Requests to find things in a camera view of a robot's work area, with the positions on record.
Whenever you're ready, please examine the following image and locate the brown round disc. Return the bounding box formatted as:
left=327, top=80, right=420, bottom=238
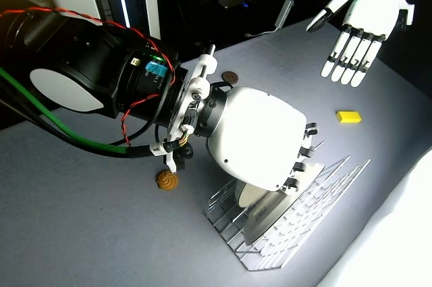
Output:
left=221, top=71, right=240, bottom=85

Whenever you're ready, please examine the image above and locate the yellow rectangular block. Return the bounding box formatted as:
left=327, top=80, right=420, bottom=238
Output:
left=335, top=110, right=362, bottom=124

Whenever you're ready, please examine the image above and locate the orange swirl cookie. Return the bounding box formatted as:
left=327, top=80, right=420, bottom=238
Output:
left=155, top=170, right=180, bottom=192

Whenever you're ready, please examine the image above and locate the silver wire dish rack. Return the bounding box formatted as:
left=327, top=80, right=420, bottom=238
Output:
left=204, top=141, right=372, bottom=272

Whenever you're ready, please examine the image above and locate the white plate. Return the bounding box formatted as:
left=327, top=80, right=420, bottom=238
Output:
left=242, top=161, right=326, bottom=246
left=238, top=181, right=271, bottom=209

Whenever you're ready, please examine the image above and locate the grey cable adapter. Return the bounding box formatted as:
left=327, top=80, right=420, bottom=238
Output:
left=275, top=0, right=296, bottom=30

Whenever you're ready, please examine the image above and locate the black box with blue light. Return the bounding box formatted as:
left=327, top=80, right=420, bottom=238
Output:
left=217, top=0, right=246, bottom=10

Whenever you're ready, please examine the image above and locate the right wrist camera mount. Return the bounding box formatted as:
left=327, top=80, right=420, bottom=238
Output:
left=150, top=45, right=219, bottom=175

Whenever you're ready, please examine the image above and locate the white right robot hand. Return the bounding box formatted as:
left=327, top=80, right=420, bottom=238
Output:
left=197, top=84, right=321, bottom=197

